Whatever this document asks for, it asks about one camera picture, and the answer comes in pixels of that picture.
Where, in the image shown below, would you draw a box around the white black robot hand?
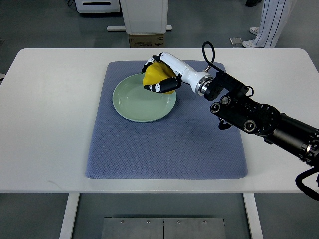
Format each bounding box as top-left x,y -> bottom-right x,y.
142,52 -> 213,95

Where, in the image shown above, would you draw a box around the yellow bell pepper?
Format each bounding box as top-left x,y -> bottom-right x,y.
143,62 -> 176,91

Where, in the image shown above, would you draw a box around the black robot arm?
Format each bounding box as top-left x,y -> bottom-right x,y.
197,59 -> 319,200

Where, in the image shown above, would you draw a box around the light green plate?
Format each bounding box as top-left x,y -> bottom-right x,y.
112,74 -> 176,123

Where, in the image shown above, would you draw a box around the metal floor plate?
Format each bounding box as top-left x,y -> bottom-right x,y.
101,218 -> 226,239

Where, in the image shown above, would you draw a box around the grey floor pedal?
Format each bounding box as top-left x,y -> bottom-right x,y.
229,37 -> 243,46

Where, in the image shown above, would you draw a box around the blue quilted mat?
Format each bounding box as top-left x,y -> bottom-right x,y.
86,61 -> 247,180

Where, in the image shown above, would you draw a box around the cardboard box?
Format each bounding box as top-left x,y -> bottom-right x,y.
129,34 -> 165,48

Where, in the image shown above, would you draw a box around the person in striped trousers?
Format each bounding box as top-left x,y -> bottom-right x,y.
242,0 -> 296,48

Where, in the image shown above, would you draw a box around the white machine housing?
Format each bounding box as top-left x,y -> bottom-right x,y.
75,0 -> 121,13

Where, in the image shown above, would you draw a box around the white pedestal column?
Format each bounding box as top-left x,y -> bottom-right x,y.
107,0 -> 172,35

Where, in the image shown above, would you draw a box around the white table frame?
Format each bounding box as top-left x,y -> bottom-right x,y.
59,193 -> 264,239

